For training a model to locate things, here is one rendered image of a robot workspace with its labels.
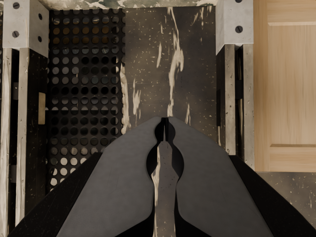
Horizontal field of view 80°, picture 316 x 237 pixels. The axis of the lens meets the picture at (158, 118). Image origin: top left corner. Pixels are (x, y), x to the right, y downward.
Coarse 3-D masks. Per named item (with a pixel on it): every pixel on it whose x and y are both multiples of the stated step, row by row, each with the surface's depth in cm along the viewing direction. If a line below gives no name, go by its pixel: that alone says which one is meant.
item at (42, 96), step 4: (40, 92) 47; (40, 96) 47; (44, 96) 48; (40, 100) 47; (44, 100) 48; (40, 104) 47; (44, 104) 48; (40, 108) 47; (44, 108) 48; (40, 112) 47; (44, 112) 48; (40, 116) 47; (44, 116) 48; (40, 120) 47; (44, 120) 48; (40, 124) 47
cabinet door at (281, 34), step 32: (256, 0) 45; (288, 0) 45; (256, 32) 45; (288, 32) 45; (256, 64) 45; (288, 64) 45; (256, 96) 45; (288, 96) 45; (256, 128) 44; (288, 128) 44; (256, 160) 44; (288, 160) 44
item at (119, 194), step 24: (120, 144) 9; (144, 144) 9; (96, 168) 8; (120, 168) 8; (144, 168) 8; (96, 192) 7; (120, 192) 7; (144, 192) 7; (72, 216) 6; (96, 216) 6; (120, 216) 6; (144, 216) 6
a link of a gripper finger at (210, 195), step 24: (168, 120) 11; (192, 144) 9; (216, 144) 9; (192, 168) 8; (216, 168) 8; (192, 192) 7; (216, 192) 7; (240, 192) 7; (192, 216) 6; (216, 216) 6; (240, 216) 6
